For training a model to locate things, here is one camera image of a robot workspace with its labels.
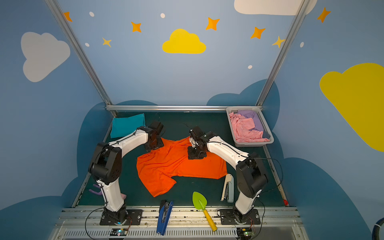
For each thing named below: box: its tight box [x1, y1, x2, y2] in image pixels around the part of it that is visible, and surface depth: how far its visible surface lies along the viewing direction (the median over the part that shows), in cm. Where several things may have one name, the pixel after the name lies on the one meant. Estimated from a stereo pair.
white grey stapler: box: [220, 173, 235, 204], surface depth 82 cm
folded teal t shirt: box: [110, 113, 146, 139], surface depth 114 cm
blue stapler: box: [156, 200, 174, 236], surface depth 76 cm
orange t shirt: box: [136, 137, 228, 198], surface depth 93 cm
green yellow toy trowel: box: [192, 191, 218, 232], surface depth 79 cm
